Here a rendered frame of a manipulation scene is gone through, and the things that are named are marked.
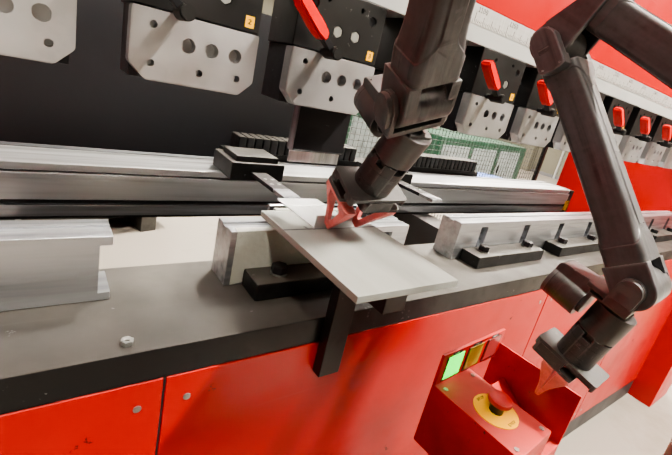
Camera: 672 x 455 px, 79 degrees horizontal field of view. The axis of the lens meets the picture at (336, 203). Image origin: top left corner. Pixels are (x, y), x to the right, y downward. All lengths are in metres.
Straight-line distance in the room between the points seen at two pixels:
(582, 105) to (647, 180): 1.94
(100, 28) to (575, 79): 0.92
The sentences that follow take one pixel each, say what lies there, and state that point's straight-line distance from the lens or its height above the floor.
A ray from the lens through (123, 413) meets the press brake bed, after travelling 0.62.
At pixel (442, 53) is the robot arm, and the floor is 1.27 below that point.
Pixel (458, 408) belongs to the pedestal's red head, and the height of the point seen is 0.78.
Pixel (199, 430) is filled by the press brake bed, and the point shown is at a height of 0.72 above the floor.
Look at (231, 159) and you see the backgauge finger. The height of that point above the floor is 1.02.
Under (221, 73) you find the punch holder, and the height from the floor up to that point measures 1.20.
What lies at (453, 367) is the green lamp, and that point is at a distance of 0.78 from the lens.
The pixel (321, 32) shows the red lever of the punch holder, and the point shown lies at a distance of 0.58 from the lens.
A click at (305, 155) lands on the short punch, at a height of 1.09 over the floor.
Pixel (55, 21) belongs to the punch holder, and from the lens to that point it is 0.53.
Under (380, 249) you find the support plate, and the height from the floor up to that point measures 1.00.
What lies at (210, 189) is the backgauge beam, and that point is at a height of 0.95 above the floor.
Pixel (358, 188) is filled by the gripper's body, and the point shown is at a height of 1.09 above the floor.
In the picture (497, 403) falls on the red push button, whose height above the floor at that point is 0.81.
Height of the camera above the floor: 1.22
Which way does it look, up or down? 17 degrees down
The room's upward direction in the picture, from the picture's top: 13 degrees clockwise
